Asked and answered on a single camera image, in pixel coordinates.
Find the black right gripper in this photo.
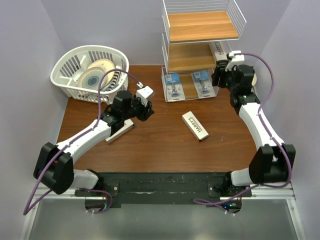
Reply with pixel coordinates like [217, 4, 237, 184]
[210, 65, 237, 94]

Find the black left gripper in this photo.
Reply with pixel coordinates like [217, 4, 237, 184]
[122, 94, 154, 122]

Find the white Harry's box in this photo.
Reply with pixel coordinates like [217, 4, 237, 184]
[105, 119, 134, 144]
[182, 111, 209, 142]
[209, 41, 230, 64]

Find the blue razor blister pack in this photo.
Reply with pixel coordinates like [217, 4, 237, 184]
[191, 70, 216, 99]
[163, 73, 186, 102]

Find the white wire wooden shelf rack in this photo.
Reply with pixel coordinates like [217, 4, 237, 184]
[161, 0, 247, 102]

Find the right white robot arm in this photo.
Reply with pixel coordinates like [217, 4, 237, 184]
[211, 60, 296, 197]

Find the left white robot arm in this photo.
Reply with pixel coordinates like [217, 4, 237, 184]
[33, 86, 154, 196]

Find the cream round plate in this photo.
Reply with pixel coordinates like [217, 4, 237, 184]
[251, 74, 257, 87]

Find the plain beige plate in basket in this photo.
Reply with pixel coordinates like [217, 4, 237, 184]
[88, 58, 115, 83]

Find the beige blue patterned plate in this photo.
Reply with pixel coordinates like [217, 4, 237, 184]
[77, 67, 105, 90]

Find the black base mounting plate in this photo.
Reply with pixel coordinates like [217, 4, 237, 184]
[75, 172, 246, 209]

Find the white plastic dish basket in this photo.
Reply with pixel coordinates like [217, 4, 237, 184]
[50, 45, 129, 104]

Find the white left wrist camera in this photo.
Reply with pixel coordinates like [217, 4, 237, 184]
[136, 86, 155, 106]

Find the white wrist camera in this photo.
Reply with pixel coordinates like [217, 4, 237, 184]
[225, 50, 245, 72]
[136, 86, 155, 106]

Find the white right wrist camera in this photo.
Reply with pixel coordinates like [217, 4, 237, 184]
[225, 50, 245, 72]

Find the aluminium frame rail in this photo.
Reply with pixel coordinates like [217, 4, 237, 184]
[20, 187, 307, 240]

